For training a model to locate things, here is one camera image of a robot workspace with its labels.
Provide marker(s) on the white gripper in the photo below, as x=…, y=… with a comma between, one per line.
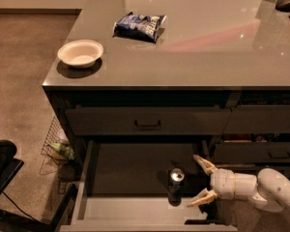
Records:
x=222, y=184

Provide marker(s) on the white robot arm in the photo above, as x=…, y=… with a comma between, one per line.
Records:
x=269, y=190

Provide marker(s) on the middle right drawer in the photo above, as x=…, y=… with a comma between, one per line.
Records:
x=252, y=152

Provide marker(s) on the top right drawer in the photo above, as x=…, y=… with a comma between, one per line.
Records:
x=259, y=119

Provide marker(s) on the open grey middle drawer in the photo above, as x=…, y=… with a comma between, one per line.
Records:
x=124, y=188

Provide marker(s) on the grey counter cabinet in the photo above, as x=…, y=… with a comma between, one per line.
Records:
x=209, y=53

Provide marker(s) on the closed top left drawer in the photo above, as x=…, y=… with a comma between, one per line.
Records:
x=120, y=120

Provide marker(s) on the green bag in basket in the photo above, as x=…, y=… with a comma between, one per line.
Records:
x=62, y=151

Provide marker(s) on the blue chip bag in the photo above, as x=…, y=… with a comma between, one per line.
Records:
x=139, y=26

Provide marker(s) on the white paper bowl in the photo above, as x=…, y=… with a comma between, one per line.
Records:
x=80, y=54

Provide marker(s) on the black top drawer handle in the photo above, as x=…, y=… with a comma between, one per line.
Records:
x=153, y=126

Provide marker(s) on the wire basket on floor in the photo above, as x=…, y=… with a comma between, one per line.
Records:
x=54, y=142

